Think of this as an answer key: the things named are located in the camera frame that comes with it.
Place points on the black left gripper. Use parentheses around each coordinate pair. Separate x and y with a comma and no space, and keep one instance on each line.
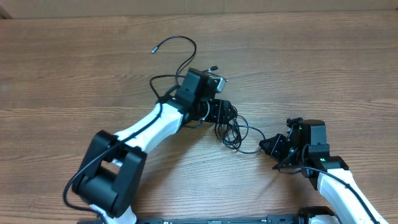
(217,111)

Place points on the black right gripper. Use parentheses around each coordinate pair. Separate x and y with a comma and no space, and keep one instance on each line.
(277,142)

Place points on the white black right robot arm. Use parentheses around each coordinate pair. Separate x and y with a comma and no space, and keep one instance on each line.
(334,181)

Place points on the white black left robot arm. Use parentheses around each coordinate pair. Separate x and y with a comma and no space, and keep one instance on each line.
(109,174)

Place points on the brown cardboard back panel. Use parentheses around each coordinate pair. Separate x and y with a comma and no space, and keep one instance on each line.
(34,9)

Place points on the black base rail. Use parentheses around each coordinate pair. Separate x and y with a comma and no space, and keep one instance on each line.
(270,219)

